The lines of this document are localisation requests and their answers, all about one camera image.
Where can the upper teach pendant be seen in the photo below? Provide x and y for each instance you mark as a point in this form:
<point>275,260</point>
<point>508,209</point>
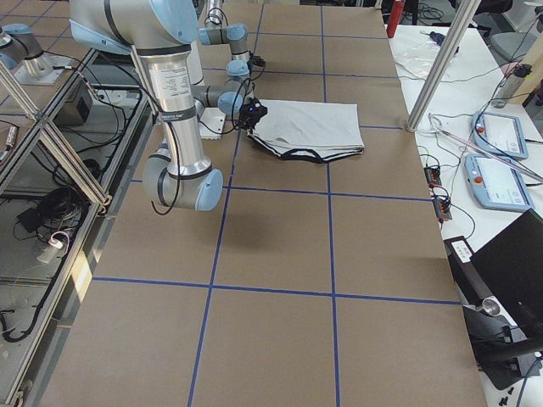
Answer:
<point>499,134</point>

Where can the metal reacher grabber tool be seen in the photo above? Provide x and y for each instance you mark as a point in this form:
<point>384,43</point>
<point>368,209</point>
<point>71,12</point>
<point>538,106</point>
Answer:
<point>470,143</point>

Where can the orange black adapter box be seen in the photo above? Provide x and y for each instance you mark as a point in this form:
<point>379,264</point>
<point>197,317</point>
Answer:
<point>432,175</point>

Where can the grey cartoon print t-shirt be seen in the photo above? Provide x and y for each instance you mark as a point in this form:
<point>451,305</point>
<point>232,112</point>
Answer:
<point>309,131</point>

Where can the grey water bottle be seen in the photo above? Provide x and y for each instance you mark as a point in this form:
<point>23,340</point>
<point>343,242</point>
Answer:
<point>513,80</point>

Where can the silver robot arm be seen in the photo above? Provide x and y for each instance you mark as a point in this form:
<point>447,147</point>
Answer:
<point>218,31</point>
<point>160,35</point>

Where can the teach pendant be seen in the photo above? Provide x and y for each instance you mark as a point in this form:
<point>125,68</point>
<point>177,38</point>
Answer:
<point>499,134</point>
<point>495,185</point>

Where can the red bottle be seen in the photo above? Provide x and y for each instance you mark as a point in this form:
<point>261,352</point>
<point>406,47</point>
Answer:
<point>395,17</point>

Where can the lower teach pendant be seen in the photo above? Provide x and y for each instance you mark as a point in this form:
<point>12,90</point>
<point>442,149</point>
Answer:
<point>495,185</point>

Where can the black laptop computer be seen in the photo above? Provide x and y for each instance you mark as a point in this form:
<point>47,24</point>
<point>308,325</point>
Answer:
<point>508,267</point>

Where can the black monitor stand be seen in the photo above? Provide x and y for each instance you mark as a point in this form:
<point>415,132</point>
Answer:
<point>502,351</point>

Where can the aluminium frame post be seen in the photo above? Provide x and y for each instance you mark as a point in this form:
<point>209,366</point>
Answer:
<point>460,23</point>

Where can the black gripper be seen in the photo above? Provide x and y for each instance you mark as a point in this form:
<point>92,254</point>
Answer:
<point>247,120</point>

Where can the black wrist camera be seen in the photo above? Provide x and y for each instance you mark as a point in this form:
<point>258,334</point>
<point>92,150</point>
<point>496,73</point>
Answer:
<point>258,61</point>

